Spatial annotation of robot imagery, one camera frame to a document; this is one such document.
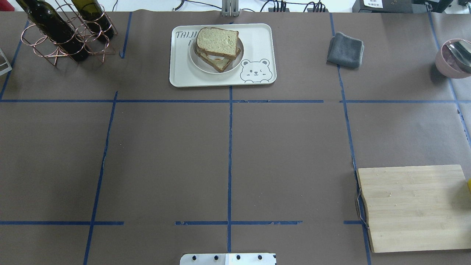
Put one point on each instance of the white round plate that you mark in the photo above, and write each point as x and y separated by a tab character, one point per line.
200	64

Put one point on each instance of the fried egg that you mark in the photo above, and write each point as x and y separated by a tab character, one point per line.
216	58

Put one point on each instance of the metal spoon in bowl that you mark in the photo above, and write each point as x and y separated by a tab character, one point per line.
461	52

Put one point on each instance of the dark wine bottle upper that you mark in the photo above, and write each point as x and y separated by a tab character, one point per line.
55	27

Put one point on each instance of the folded grey cloth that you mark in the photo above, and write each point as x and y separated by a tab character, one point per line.
345	51

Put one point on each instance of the dark wine bottle lower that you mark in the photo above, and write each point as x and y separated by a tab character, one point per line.
91	11

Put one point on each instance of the copper wire bottle rack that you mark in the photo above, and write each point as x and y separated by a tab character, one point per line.
75	29

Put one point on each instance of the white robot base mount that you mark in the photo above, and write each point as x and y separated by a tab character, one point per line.
229	259

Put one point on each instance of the bread slice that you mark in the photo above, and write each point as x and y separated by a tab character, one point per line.
219	66
218	42

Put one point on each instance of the dark wine bottle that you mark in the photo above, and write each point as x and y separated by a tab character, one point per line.
55	27
91	11

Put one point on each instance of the wooden cutting board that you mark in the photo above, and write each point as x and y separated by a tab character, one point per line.
416	208

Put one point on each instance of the pink bowl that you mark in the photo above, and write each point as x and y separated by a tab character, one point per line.
446	63

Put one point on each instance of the cream bear serving tray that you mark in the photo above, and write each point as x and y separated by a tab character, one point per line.
257	67

